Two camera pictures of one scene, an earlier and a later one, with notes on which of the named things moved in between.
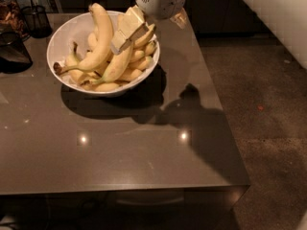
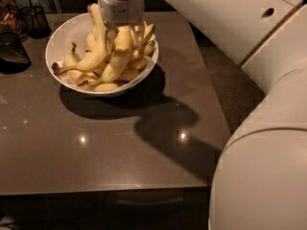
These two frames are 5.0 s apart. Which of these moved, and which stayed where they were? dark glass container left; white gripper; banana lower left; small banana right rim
Moved: white gripper
Stayed: banana lower left; small banana right rim; dark glass container left
